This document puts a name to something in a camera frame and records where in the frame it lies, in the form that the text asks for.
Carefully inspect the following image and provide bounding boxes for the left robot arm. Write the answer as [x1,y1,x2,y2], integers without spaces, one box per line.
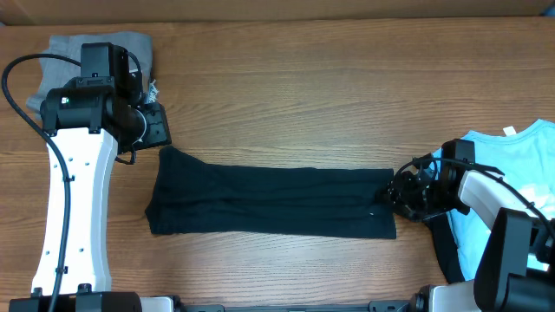
[9,42,178,312]

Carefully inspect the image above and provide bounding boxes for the black t-shirt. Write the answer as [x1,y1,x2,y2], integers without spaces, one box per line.
[145,146,396,239]

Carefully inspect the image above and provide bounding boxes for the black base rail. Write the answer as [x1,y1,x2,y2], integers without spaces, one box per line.
[138,294,434,312]

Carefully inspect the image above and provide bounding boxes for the light blue t-shirt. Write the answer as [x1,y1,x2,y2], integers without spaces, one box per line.
[445,120,554,282]

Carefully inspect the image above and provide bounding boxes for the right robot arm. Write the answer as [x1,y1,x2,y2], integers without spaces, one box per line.
[376,139,554,311]

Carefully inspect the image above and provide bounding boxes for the blue frayed denim garment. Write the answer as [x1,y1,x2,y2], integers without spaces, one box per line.
[145,80,160,104]

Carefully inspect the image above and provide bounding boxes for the grey folded shorts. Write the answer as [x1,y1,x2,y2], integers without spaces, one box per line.
[26,31,153,120]

